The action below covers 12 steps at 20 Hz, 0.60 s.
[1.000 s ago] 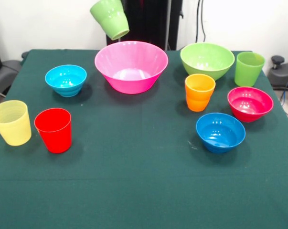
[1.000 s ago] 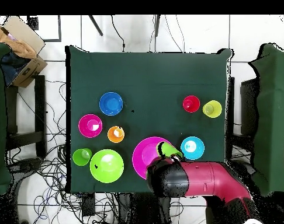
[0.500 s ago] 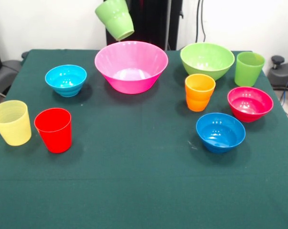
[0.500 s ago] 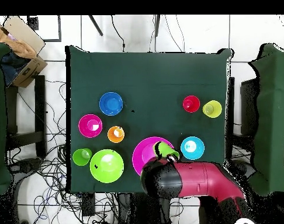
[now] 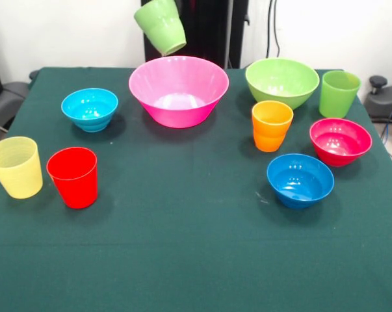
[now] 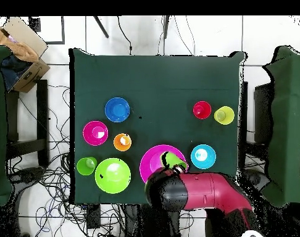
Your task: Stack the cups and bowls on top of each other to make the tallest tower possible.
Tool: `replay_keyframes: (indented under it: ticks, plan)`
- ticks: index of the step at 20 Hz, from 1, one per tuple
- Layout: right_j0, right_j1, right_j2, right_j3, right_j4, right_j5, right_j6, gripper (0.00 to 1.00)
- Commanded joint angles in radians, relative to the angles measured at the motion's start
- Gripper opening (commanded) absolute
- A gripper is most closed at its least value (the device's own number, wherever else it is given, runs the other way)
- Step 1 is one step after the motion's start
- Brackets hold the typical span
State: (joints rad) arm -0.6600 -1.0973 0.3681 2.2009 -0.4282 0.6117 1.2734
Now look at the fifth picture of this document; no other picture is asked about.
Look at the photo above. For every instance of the large green bowl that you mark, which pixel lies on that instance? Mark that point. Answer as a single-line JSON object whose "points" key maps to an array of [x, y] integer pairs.
{"points": [[280, 84]]}

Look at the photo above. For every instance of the rounded green cup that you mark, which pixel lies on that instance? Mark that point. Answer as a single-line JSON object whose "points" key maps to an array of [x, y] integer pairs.
{"points": [[161, 26]]}

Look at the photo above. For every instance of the large pink bowl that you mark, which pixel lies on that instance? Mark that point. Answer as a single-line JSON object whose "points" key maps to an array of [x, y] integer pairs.
{"points": [[179, 110]]}

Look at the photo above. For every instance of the dark green tablecloth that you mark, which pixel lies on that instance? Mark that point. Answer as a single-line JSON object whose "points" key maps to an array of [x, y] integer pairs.
{"points": [[189, 227]]}

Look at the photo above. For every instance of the orange cup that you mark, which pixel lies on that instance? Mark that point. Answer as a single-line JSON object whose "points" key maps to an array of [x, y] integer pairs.
{"points": [[270, 136]]}

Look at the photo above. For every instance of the small blue bowl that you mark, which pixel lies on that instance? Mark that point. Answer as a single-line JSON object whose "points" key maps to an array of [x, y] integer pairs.
{"points": [[299, 191]]}

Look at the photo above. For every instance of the small cyan bowl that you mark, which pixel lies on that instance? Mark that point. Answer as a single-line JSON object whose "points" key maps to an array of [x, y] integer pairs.
{"points": [[90, 110]]}

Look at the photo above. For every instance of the red cup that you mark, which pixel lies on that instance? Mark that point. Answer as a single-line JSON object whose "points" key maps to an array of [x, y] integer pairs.
{"points": [[73, 185]]}

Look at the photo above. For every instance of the small magenta bowl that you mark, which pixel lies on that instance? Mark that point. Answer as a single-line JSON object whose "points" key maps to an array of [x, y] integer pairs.
{"points": [[338, 152]]}

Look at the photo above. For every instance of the tall green cup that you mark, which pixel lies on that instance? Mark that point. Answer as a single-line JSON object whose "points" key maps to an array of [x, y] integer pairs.
{"points": [[337, 100]]}

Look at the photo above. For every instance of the yellow cup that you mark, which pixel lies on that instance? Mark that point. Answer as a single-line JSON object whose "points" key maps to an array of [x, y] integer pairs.
{"points": [[18, 175]]}

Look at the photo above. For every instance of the grey chair base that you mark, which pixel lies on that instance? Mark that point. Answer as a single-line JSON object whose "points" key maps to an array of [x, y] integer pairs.
{"points": [[384, 104], [7, 100]]}

